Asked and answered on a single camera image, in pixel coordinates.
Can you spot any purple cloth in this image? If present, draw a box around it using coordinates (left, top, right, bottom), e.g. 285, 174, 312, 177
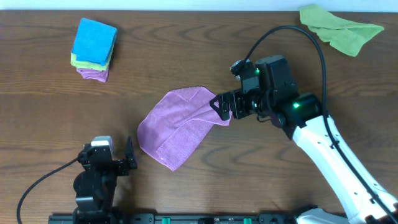
137, 86, 230, 171
76, 68, 109, 83

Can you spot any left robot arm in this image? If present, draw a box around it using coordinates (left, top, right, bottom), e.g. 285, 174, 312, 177
72, 136, 137, 224

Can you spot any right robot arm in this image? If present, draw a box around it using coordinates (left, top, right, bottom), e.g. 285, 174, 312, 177
210, 55, 397, 223

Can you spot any folded purple cloth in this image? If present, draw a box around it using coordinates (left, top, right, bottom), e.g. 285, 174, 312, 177
76, 68, 109, 83

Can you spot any folded green cloth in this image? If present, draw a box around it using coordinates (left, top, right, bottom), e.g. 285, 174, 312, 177
70, 53, 111, 71

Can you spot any folded blue cloth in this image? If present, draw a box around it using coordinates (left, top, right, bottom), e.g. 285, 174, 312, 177
72, 18, 118, 66

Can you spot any loose green cloth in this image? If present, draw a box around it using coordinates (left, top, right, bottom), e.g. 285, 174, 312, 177
299, 4, 384, 57

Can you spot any left black cable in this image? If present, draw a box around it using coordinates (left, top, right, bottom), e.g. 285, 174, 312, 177
16, 157, 81, 224

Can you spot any black cable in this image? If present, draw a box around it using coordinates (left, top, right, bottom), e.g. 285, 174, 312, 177
16, 157, 81, 224
242, 25, 398, 224

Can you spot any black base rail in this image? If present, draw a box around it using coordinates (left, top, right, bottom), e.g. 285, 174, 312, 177
47, 213, 297, 224

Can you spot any right black cable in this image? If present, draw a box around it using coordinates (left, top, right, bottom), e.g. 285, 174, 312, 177
242, 25, 398, 224

